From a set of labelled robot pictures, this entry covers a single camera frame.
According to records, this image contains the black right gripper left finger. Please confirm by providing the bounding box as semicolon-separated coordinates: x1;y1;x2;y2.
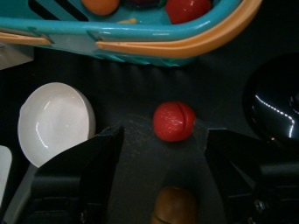
14;125;126;224

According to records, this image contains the brown toy bread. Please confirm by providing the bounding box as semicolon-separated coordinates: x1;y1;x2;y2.
150;185;197;224

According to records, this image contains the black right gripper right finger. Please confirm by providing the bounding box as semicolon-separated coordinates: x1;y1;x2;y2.
204;128;299;224

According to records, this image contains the red toy tomato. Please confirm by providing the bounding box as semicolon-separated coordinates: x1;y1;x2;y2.
152;101;197;143

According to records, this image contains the white round plate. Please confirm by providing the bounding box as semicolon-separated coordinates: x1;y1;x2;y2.
15;81;97;169

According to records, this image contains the white cutting board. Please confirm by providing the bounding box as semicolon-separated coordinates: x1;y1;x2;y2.
0;144;13;208

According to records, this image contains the orange toy fruit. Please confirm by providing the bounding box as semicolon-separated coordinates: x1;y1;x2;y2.
79;0;121;17

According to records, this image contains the red toy fruit in basket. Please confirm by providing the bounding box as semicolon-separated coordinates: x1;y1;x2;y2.
164;0;213;25

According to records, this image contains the teal plastic basket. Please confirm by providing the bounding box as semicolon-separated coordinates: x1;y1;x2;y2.
0;0;244;68
0;0;264;60

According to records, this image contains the black glossy pot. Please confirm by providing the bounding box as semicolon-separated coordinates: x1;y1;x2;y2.
241;52;299;147

